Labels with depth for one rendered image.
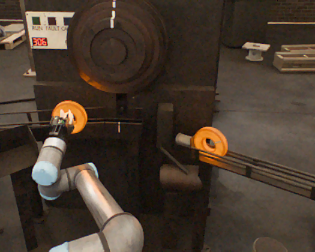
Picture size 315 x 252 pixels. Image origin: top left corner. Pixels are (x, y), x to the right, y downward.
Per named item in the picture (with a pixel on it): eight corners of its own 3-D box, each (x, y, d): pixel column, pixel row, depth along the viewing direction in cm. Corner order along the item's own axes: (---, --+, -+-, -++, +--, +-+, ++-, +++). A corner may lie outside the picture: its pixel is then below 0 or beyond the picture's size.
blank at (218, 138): (207, 159, 153) (203, 163, 151) (192, 131, 153) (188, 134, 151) (233, 153, 141) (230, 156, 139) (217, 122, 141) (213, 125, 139)
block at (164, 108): (156, 140, 177) (158, 101, 166) (171, 140, 176) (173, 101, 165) (156, 150, 167) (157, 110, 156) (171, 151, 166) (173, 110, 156)
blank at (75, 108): (50, 102, 145) (48, 105, 142) (83, 99, 143) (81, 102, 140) (59, 131, 152) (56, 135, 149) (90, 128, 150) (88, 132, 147)
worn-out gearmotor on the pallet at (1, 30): (0, 34, 586) (-2, 22, 576) (12, 34, 583) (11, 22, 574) (-11, 39, 550) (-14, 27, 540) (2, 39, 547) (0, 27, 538)
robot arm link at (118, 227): (157, 230, 76) (90, 156, 138) (108, 248, 72) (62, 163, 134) (162, 273, 78) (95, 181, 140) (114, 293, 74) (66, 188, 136)
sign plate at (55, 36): (32, 47, 166) (26, 11, 158) (81, 48, 163) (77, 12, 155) (30, 48, 164) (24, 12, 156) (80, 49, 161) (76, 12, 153)
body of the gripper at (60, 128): (69, 114, 134) (62, 135, 125) (73, 128, 140) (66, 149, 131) (52, 114, 135) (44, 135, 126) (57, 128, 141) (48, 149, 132)
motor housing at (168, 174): (158, 231, 189) (160, 158, 165) (195, 234, 187) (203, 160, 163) (157, 250, 177) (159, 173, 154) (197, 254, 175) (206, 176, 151)
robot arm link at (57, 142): (66, 159, 128) (42, 159, 129) (69, 150, 132) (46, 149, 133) (61, 145, 122) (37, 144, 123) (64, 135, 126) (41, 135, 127)
